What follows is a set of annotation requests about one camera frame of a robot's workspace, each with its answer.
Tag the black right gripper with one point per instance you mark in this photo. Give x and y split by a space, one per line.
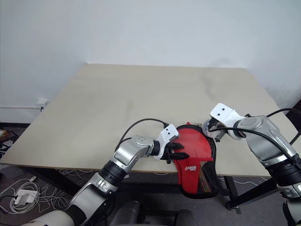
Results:
218 134

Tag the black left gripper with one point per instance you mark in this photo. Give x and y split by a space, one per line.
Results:
169 153

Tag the red black paddle case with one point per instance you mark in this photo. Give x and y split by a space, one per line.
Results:
195 150

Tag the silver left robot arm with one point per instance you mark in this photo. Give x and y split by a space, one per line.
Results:
127 153

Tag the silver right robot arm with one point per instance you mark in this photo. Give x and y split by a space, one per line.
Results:
263 139

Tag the dark brown cabinet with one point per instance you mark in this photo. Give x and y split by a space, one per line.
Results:
296 122

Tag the white power adapter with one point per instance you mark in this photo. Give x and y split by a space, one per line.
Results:
26 196

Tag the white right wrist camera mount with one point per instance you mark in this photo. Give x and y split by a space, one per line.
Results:
223 113

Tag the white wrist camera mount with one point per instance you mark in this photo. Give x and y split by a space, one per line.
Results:
223 113
168 134

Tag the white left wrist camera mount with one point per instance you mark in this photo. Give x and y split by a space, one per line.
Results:
168 134

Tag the black table frame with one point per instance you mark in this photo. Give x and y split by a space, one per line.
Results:
231 193

